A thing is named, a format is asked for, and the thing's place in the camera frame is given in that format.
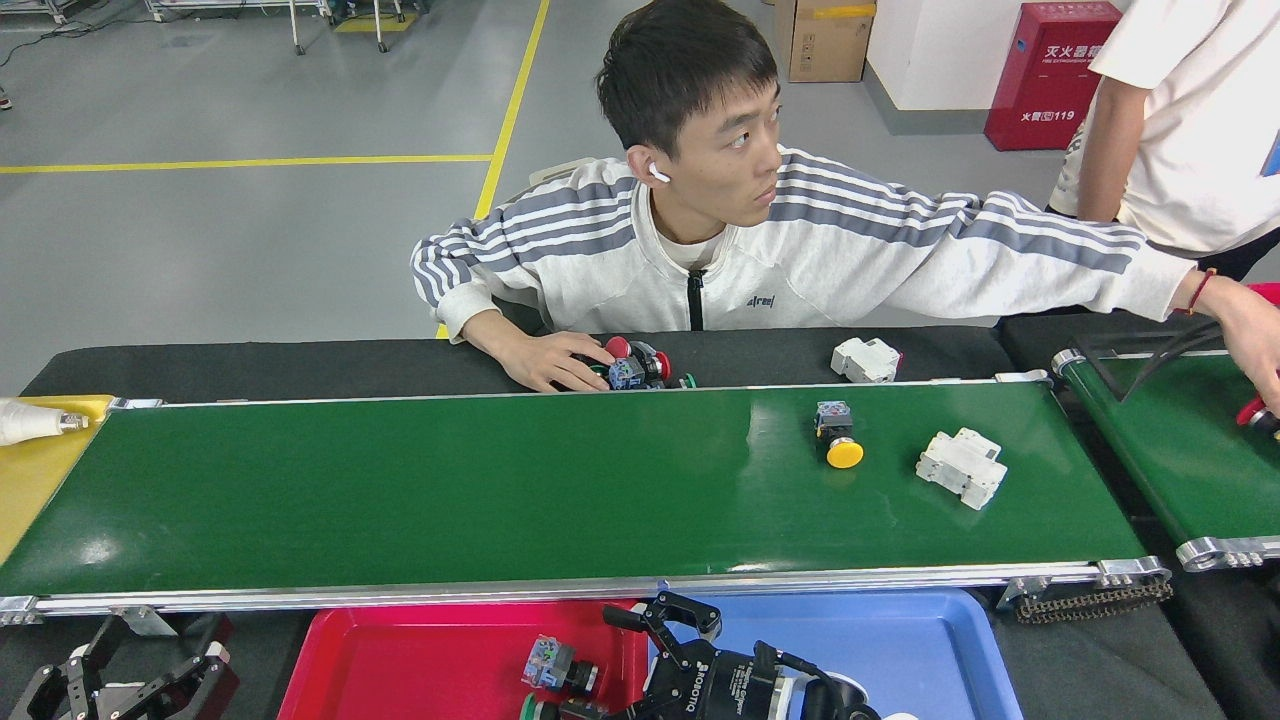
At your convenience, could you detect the blue plastic tray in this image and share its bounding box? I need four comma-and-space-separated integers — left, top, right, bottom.
648, 588, 1025, 720

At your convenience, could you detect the black cable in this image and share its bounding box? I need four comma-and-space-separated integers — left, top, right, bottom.
1120, 320, 1226, 401

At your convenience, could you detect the seated person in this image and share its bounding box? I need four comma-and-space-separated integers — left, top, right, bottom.
410, 0, 1201, 341

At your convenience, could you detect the seated person's left hand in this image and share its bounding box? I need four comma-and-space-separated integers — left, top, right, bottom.
1205, 278, 1280, 416

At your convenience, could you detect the black bracket frame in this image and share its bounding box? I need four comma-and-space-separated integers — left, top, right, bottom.
1075, 328, 1226, 403

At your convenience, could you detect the red fire extinguisher cabinet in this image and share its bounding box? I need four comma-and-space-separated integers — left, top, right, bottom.
984, 0, 1123, 152

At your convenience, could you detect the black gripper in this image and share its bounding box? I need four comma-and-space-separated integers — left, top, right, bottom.
556, 590, 796, 720

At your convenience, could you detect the white light bulb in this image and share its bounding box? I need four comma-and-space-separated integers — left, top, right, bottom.
0, 398, 91, 448

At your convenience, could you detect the black drive chain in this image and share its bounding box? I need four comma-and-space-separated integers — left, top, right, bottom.
1015, 578, 1175, 625

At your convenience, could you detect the yellow plastic tray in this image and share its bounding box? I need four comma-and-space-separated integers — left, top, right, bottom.
0, 395, 113, 566

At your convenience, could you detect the white circuit breaker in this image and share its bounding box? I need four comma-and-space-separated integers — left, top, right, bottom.
915, 427, 1009, 512
831, 337, 904, 385

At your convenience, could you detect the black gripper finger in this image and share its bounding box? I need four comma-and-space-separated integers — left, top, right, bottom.
8, 615, 131, 720
100, 643, 241, 720

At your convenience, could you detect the standing person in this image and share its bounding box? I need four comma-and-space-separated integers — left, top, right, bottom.
1045, 0, 1280, 283

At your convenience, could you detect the yellow mushroom push button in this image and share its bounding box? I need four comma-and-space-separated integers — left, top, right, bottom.
814, 400, 866, 470

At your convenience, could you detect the black push button switch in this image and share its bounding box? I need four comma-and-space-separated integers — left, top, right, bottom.
521, 634, 602, 697

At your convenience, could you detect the green conveyor belt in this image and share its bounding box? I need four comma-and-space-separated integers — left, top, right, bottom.
1052, 345, 1280, 573
0, 372, 1173, 629

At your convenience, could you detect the seated person's right hand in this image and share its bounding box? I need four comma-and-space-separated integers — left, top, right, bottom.
497, 330, 617, 393

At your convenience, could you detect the cardboard box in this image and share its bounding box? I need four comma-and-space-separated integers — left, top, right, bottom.
775, 0, 878, 84

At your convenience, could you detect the red plastic tray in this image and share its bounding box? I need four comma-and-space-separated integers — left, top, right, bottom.
278, 600, 651, 720

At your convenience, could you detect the metal frame rack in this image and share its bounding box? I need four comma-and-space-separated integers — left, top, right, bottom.
145, 0, 333, 56
335, 0, 431, 54

